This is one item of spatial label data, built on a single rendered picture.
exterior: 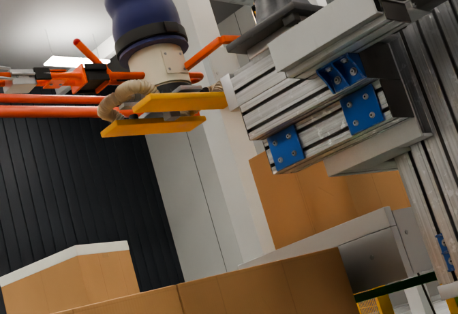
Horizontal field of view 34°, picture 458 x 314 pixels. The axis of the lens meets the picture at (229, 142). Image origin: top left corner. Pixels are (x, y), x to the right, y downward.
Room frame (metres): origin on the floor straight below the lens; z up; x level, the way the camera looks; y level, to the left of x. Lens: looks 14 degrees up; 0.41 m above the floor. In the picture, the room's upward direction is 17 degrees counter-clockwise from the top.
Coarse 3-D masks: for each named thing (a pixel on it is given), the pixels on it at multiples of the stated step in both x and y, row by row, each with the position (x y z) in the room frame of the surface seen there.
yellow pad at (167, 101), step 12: (156, 96) 1.94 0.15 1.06; (168, 96) 1.96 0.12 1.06; (180, 96) 1.99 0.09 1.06; (192, 96) 2.02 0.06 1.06; (204, 96) 2.05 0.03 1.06; (216, 96) 2.08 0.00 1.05; (132, 108) 1.99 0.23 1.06; (144, 108) 1.98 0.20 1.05; (156, 108) 2.01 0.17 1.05; (168, 108) 2.05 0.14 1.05; (180, 108) 2.08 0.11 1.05; (192, 108) 2.12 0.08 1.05; (204, 108) 2.16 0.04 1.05; (216, 108) 2.19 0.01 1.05
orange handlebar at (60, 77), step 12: (228, 36) 1.99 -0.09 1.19; (204, 48) 2.02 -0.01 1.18; (216, 48) 2.01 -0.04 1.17; (192, 60) 2.07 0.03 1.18; (0, 72) 1.77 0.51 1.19; (60, 72) 1.88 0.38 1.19; (72, 72) 1.91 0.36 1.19; (120, 72) 2.01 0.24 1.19; (132, 72) 2.04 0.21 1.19; (192, 72) 2.19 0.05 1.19; (0, 84) 1.81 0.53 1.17; (48, 84) 1.89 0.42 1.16; (60, 84) 1.91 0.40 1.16; (72, 84) 1.95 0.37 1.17; (108, 84) 2.04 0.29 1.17
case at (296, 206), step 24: (264, 168) 2.53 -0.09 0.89; (312, 168) 2.37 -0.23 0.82; (264, 192) 2.56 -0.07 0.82; (288, 192) 2.47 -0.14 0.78; (312, 192) 2.40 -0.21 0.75; (336, 192) 2.32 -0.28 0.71; (360, 192) 2.32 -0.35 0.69; (384, 192) 2.39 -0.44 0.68; (288, 216) 2.50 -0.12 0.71; (312, 216) 2.42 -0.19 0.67; (336, 216) 2.35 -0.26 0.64; (360, 216) 2.29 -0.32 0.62; (288, 240) 2.53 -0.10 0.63
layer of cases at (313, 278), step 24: (264, 264) 2.01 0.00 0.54; (288, 264) 2.07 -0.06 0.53; (312, 264) 2.13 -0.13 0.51; (336, 264) 2.19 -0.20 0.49; (168, 288) 1.79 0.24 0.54; (192, 288) 1.84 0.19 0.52; (216, 288) 1.89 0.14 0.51; (240, 288) 1.94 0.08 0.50; (264, 288) 1.99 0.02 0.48; (288, 288) 2.05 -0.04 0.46; (312, 288) 2.11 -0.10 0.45; (336, 288) 2.17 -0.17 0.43; (72, 312) 1.62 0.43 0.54; (96, 312) 1.66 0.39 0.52; (120, 312) 1.70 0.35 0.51; (144, 312) 1.74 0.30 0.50; (168, 312) 1.78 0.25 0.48; (192, 312) 1.83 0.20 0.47; (216, 312) 1.87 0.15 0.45; (240, 312) 1.92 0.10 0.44; (264, 312) 1.98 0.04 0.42; (288, 312) 2.03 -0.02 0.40; (312, 312) 2.09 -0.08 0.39; (336, 312) 2.15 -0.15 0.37
